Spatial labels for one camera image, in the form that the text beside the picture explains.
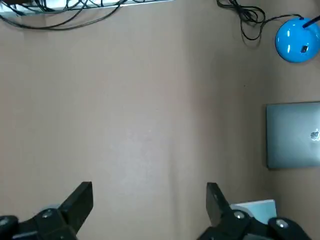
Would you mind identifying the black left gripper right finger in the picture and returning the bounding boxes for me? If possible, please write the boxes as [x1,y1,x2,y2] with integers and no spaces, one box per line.
[198,182,315,240]

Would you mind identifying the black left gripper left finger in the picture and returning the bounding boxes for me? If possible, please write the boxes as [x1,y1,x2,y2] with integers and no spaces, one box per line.
[0,181,94,240]

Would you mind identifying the grey laptop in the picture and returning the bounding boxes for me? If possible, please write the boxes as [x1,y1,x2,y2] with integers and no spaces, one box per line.
[265,101,320,171]

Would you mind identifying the blue desk lamp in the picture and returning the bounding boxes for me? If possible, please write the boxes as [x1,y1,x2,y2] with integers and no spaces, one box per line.
[274,14,320,64]

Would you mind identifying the black lamp cable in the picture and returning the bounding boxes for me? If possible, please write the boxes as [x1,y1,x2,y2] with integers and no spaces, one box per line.
[216,0,305,41]

